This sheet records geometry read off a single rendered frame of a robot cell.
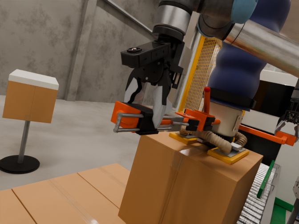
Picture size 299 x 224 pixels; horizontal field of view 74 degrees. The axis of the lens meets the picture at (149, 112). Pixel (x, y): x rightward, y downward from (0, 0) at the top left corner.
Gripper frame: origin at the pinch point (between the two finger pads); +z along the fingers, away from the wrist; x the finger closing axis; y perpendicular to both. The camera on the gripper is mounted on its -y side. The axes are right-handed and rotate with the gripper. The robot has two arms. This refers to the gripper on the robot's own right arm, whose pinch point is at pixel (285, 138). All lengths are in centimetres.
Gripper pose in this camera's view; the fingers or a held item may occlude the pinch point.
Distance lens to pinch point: 125.5
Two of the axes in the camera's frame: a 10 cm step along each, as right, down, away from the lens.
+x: 7.6, 2.9, -5.8
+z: -2.5, 9.6, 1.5
